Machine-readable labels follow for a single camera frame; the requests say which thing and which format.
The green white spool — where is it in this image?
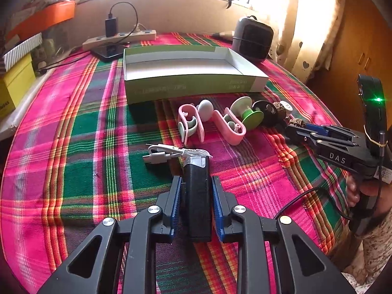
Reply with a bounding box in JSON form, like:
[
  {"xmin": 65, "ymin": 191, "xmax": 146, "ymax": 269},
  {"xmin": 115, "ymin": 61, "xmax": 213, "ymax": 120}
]
[{"xmin": 230, "ymin": 96, "xmax": 264, "ymax": 131}]

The black rectangular device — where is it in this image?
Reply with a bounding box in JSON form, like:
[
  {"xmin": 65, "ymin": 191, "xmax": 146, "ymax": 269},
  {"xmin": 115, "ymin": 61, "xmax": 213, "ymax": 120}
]
[{"xmin": 182, "ymin": 155, "xmax": 212, "ymax": 242}]

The pink clip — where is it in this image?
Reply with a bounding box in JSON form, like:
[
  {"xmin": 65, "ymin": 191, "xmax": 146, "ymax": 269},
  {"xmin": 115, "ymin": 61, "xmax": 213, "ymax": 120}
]
[
  {"xmin": 211, "ymin": 108, "xmax": 246, "ymax": 146},
  {"xmin": 177, "ymin": 104, "xmax": 205, "ymax": 145}
]

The white usb cable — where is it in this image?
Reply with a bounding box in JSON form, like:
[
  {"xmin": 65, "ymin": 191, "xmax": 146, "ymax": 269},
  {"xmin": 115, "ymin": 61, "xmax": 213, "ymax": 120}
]
[{"xmin": 142, "ymin": 143, "xmax": 212, "ymax": 165}]

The white round ball object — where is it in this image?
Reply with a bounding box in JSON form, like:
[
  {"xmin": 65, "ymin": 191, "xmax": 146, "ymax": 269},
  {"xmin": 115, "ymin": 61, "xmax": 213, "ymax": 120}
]
[{"xmin": 197, "ymin": 99, "xmax": 214, "ymax": 122}]

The white bottle cap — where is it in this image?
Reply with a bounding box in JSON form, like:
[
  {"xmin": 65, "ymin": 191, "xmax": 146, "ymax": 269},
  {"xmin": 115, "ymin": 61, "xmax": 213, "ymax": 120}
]
[{"xmin": 280, "ymin": 100, "xmax": 293, "ymax": 113}]

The right hand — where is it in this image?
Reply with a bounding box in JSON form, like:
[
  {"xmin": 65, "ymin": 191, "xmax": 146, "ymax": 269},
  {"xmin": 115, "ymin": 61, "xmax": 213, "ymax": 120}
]
[{"xmin": 346, "ymin": 174, "xmax": 391, "ymax": 217}]

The pink green plaid cloth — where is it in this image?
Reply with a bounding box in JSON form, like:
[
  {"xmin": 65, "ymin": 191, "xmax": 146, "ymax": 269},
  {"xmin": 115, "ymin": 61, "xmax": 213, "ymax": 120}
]
[{"xmin": 1, "ymin": 56, "xmax": 347, "ymax": 293}]

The grey black small heater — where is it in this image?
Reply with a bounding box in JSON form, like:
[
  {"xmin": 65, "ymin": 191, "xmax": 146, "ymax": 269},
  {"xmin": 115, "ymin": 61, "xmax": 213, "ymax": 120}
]
[{"xmin": 232, "ymin": 15, "xmax": 274, "ymax": 62}]

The beige heart curtain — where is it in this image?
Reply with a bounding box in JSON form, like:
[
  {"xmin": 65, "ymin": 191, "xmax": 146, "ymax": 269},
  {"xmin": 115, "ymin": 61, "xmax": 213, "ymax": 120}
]
[{"xmin": 268, "ymin": 0, "xmax": 345, "ymax": 82}]

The green white cardboard box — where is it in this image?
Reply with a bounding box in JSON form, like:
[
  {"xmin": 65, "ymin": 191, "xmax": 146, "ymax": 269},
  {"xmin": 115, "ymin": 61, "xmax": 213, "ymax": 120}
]
[{"xmin": 123, "ymin": 45, "xmax": 269, "ymax": 104}]

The yellow box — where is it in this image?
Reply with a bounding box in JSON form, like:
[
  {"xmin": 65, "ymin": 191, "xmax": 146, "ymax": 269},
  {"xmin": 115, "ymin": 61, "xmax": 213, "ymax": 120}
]
[{"xmin": 0, "ymin": 53, "xmax": 36, "ymax": 120}]

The black smartphone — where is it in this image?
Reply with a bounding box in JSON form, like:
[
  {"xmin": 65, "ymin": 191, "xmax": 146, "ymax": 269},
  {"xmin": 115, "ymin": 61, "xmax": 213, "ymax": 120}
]
[{"xmin": 90, "ymin": 44, "xmax": 127, "ymax": 62}]

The white power strip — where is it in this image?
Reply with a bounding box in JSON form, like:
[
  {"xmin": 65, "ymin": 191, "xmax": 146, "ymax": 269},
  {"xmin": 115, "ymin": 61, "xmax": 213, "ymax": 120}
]
[{"xmin": 82, "ymin": 30, "xmax": 157, "ymax": 51}]

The striped white box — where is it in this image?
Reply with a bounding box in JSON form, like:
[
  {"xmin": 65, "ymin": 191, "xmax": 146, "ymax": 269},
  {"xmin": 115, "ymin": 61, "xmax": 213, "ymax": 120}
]
[{"xmin": 1, "ymin": 33, "xmax": 43, "ymax": 74}]

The black charger adapter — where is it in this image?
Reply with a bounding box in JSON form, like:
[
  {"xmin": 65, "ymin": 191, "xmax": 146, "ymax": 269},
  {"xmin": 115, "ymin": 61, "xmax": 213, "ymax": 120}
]
[{"xmin": 105, "ymin": 13, "xmax": 118, "ymax": 37}]

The orange box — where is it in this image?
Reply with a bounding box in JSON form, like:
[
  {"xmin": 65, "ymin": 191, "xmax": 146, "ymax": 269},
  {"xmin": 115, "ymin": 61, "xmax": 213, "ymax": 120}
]
[{"xmin": 5, "ymin": 1, "xmax": 76, "ymax": 42}]

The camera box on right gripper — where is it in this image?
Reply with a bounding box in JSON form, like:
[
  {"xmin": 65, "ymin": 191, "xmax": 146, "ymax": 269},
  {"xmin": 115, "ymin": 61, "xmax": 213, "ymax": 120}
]
[{"xmin": 357, "ymin": 74, "xmax": 387, "ymax": 157}]

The black charger cable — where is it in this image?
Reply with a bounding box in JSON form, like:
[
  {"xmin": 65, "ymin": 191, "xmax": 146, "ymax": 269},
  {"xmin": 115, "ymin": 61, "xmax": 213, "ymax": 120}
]
[{"xmin": 38, "ymin": 0, "xmax": 140, "ymax": 74}]

